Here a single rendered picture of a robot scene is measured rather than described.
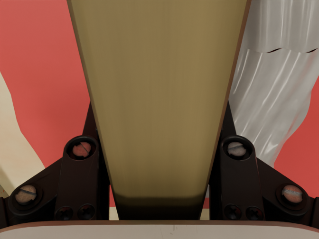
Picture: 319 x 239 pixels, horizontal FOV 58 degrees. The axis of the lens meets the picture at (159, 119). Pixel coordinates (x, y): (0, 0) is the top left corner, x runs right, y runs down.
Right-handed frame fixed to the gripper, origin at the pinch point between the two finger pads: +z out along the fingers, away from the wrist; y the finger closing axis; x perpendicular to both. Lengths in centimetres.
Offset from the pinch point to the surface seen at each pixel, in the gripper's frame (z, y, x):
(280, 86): 5.4, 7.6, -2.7
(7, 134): 6.0, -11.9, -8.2
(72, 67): 6.0, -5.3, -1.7
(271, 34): 5.3, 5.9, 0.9
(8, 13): 6.0, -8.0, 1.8
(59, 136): 6.0, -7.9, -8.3
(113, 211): 6.0, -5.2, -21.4
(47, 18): 6.1, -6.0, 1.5
